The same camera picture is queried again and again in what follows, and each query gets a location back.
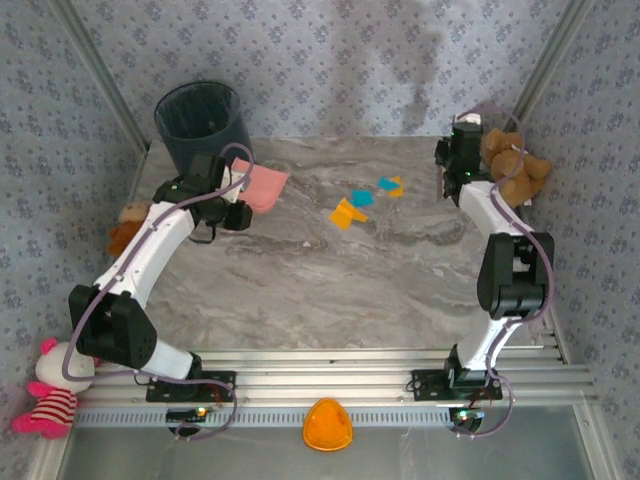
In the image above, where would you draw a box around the pink plastic dustpan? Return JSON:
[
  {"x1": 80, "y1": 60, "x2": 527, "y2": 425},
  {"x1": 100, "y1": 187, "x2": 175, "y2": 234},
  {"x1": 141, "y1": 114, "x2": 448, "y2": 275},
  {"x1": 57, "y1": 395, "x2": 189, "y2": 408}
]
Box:
[{"x1": 232, "y1": 158, "x2": 290, "y2": 215}]

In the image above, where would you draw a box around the light brown teddy bear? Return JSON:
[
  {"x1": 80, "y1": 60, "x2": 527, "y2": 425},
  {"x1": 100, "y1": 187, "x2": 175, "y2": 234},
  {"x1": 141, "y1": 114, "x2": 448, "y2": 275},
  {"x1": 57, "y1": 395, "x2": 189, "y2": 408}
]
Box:
[{"x1": 479, "y1": 127, "x2": 553, "y2": 209}]

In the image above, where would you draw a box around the dark blue trash bin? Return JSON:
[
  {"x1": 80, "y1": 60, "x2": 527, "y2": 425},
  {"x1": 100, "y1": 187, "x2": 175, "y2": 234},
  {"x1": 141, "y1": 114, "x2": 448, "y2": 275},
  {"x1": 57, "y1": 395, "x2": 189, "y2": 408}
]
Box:
[{"x1": 153, "y1": 82, "x2": 254, "y2": 176}]

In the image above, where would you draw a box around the dark brown teddy bear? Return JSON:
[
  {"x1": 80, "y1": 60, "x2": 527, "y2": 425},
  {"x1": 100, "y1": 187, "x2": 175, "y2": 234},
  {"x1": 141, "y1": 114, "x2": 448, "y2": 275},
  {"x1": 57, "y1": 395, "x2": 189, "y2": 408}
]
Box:
[{"x1": 107, "y1": 202, "x2": 151, "y2": 257}]

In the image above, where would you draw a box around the small black circuit board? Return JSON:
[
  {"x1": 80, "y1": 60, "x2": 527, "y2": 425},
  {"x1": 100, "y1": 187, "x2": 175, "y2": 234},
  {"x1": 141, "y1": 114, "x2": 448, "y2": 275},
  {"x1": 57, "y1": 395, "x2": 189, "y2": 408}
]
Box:
[
  {"x1": 166, "y1": 407, "x2": 207, "y2": 422},
  {"x1": 448, "y1": 407, "x2": 487, "y2": 431}
]

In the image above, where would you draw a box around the orange triangular plastic dish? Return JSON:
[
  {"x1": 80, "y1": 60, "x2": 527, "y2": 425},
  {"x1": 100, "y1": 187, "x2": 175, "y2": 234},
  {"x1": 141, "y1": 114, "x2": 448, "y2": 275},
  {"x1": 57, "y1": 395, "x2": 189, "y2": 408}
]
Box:
[{"x1": 302, "y1": 397, "x2": 354, "y2": 454}]

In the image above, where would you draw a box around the pink white plush doll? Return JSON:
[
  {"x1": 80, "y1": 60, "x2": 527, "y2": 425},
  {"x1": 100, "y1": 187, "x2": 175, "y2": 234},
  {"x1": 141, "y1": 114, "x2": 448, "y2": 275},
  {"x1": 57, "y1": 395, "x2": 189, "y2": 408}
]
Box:
[{"x1": 10, "y1": 338, "x2": 96, "y2": 441}]

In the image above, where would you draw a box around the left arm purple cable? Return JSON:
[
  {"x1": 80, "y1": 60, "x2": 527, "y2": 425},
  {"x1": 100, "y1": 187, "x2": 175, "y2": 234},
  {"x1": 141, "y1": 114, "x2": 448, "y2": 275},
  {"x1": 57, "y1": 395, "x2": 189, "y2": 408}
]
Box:
[{"x1": 62, "y1": 143, "x2": 256, "y2": 445}]

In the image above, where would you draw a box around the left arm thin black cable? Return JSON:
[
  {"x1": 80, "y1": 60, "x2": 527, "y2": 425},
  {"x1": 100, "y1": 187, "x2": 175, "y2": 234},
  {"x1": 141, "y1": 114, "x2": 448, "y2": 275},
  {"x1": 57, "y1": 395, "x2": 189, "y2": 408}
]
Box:
[{"x1": 188, "y1": 219, "x2": 219, "y2": 246}]

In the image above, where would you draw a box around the aluminium corner post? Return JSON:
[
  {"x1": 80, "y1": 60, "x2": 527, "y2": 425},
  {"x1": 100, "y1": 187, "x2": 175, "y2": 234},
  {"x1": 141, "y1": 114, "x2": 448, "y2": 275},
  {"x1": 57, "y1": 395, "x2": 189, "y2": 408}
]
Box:
[
  {"x1": 502, "y1": 0, "x2": 596, "y2": 132},
  {"x1": 49, "y1": 0, "x2": 152, "y2": 154}
]

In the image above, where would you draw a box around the aluminium rail frame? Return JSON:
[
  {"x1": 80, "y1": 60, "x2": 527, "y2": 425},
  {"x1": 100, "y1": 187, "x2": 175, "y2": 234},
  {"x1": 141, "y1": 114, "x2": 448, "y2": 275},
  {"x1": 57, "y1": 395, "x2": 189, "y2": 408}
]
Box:
[{"x1": 79, "y1": 347, "x2": 599, "y2": 407}]

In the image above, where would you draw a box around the grey slotted cable duct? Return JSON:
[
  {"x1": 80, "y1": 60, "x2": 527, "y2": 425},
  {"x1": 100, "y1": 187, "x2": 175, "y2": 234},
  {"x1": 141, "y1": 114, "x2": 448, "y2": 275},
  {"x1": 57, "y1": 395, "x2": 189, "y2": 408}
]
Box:
[{"x1": 72, "y1": 407, "x2": 454, "y2": 430}]

